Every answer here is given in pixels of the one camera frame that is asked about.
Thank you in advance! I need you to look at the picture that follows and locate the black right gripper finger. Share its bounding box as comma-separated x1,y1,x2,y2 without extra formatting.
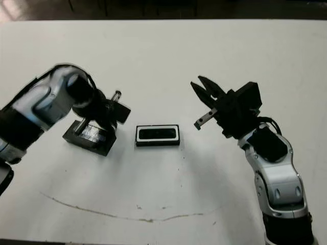
190,81,218,110
197,75,227,100

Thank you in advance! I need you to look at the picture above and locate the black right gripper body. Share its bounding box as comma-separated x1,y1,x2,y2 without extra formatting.
193,89,261,140

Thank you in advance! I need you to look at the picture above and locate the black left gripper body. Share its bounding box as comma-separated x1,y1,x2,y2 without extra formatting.
73,89,123,131

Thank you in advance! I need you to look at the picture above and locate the glossy black box lid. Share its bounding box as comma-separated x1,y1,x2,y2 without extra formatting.
62,119,118,157

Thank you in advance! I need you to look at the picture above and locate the black box base white tray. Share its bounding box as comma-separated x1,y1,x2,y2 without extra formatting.
135,124,181,148

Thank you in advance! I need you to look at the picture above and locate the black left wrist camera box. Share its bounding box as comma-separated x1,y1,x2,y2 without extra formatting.
109,102,132,125

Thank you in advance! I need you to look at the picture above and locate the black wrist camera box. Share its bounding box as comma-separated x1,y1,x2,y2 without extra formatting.
236,81,264,114
109,102,132,125

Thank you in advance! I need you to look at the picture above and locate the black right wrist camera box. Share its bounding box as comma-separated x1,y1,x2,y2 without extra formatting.
236,81,264,114

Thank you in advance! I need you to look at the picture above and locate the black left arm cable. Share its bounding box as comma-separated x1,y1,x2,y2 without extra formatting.
80,66,100,94

